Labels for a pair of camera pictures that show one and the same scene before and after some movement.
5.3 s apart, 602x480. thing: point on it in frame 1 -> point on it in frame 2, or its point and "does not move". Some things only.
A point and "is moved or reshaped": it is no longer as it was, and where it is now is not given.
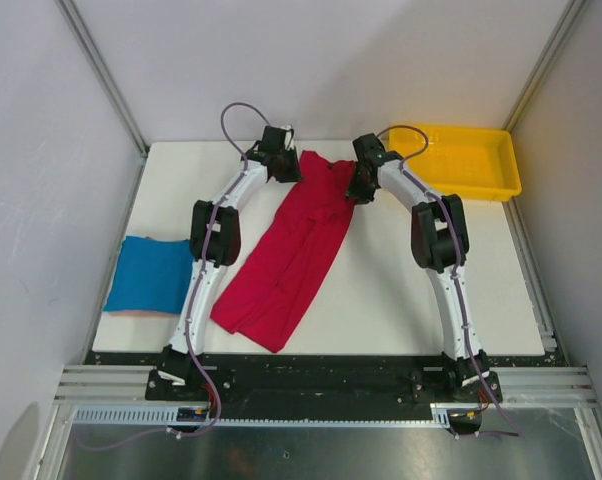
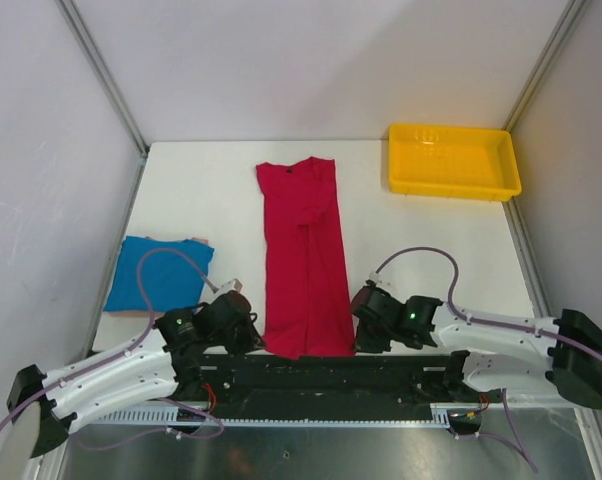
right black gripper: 361,197 -> 363,343
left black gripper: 294,174 -> 250,341
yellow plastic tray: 468,162 does not move
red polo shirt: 293,261 is moved or reshaped
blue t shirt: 153,276 does not move
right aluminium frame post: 569,13 does not move
